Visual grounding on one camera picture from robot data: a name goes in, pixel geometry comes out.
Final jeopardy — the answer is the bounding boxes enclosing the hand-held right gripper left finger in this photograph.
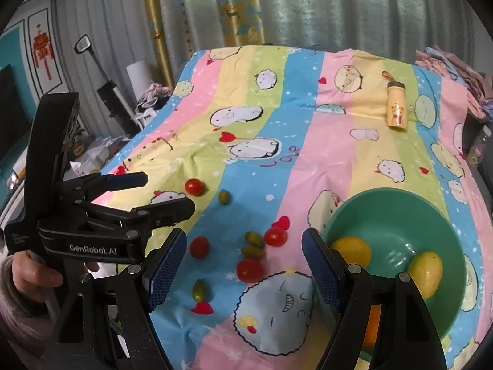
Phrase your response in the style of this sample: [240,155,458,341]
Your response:
[44,227,188,370]

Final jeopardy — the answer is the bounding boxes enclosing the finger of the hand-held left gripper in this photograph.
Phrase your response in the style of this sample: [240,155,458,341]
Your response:
[83,196,196,240]
[58,172,149,205]

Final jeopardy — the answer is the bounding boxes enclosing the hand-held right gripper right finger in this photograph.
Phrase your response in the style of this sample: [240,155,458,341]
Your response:
[301,227,449,370]

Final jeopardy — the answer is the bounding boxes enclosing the yellow mango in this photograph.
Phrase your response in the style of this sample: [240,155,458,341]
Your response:
[406,250,443,299]
[330,236,373,268]

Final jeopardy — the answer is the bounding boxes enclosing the orange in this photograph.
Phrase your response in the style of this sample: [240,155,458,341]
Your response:
[362,304,384,349]

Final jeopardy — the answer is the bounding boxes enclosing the green bowl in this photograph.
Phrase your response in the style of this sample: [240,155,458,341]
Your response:
[320,187,467,359]

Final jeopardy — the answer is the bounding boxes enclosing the person's left forearm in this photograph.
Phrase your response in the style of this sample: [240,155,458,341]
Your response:
[0,256,58,370]

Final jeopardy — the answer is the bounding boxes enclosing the person's left hand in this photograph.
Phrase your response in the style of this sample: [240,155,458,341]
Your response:
[11,250,64,303]

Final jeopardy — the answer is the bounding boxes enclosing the clutter of white packages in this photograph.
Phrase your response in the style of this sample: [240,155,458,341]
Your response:
[69,135,132,174]

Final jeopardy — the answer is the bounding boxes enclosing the black upright vacuum cleaner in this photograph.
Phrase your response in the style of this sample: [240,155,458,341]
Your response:
[74,35,135,139]

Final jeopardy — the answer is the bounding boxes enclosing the heap of dark clothes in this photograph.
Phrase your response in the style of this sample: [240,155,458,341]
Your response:
[136,82,174,110]

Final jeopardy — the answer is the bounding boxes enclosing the white cylinder appliance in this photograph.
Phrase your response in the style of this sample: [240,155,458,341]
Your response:
[126,60,153,97]

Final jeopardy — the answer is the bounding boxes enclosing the striped cartoon printed blanket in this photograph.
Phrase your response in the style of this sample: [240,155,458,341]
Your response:
[92,46,490,370]

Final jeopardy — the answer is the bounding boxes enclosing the black television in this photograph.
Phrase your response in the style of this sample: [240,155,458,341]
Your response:
[0,65,31,170]

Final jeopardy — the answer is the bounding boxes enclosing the yellow bear print bottle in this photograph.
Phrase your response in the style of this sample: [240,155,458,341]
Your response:
[382,70,409,130]

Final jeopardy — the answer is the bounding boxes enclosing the clear plastic drink bottle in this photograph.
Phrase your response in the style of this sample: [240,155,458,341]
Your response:
[466,127,491,168]

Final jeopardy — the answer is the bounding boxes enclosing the yellow patterned curtain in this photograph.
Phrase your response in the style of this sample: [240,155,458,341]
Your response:
[141,0,266,89]

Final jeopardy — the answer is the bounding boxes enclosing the pile of pastel clothes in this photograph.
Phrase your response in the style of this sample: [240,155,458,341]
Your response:
[414,45,493,120]

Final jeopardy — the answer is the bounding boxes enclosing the red knot wall ornament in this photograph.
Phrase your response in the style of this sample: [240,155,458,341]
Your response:
[32,24,55,80]

